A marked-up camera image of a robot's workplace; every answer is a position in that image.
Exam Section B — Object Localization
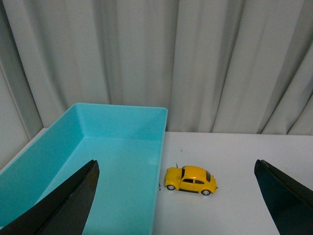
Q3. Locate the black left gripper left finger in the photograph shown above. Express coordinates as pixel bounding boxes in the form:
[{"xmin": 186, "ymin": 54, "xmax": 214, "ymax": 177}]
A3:
[{"xmin": 0, "ymin": 160, "xmax": 99, "ymax": 235}]

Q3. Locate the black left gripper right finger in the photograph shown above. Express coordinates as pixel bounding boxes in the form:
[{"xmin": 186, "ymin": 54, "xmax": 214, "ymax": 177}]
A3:
[{"xmin": 254, "ymin": 160, "xmax": 313, "ymax": 235}]

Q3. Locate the yellow beetle toy car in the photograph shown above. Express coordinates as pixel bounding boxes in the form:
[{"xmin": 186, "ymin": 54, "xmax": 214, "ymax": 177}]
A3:
[{"xmin": 163, "ymin": 165, "xmax": 218, "ymax": 196}]

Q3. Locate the turquoise plastic storage bin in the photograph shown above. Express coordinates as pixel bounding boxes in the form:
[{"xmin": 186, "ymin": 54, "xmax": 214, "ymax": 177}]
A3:
[{"xmin": 0, "ymin": 103, "xmax": 167, "ymax": 235}]

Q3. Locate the grey pleated curtain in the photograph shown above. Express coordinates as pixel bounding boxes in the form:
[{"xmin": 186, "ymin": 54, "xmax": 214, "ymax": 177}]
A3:
[{"xmin": 0, "ymin": 0, "xmax": 313, "ymax": 166}]

